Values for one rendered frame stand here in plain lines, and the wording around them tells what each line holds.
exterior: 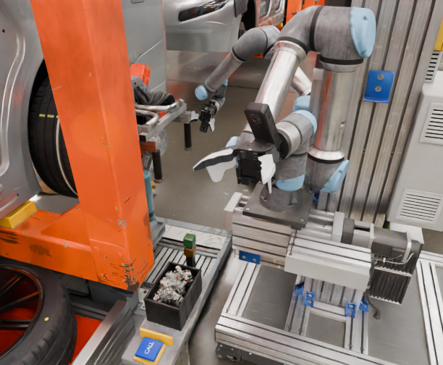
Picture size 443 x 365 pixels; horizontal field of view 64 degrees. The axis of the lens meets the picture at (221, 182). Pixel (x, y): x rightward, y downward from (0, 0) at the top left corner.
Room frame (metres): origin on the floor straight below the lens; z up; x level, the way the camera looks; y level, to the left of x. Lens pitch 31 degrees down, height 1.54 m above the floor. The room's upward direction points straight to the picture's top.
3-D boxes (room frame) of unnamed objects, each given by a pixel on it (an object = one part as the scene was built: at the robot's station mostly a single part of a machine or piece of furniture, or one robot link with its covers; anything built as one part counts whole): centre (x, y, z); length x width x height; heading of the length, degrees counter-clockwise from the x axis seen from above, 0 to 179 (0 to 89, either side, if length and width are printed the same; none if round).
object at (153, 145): (1.36, 0.30, 0.93); 0.09 x 0.05 x 0.05; 72
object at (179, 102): (1.64, 0.30, 1.03); 0.19 x 0.18 x 0.11; 72
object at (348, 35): (1.01, -0.33, 1.19); 0.15 x 0.12 x 0.55; 56
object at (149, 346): (0.73, 0.24, 0.47); 0.07 x 0.07 x 0.02; 72
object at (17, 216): (1.18, 0.85, 0.71); 0.14 x 0.14 x 0.05; 72
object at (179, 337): (0.89, 0.19, 0.44); 0.43 x 0.17 x 0.03; 162
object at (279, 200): (1.09, -0.22, 0.87); 0.15 x 0.15 x 0.10
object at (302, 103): (1.56, -0.39, 0.98); 0.13 x 0.12 x 0.14; 143
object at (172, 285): (0.92, 0.17, 0.51); 0.20 x 0.14 x 0.13; 161
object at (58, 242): (1.13, 0.69, 0.69); 0.52 x 0.17 x 0.35; 72
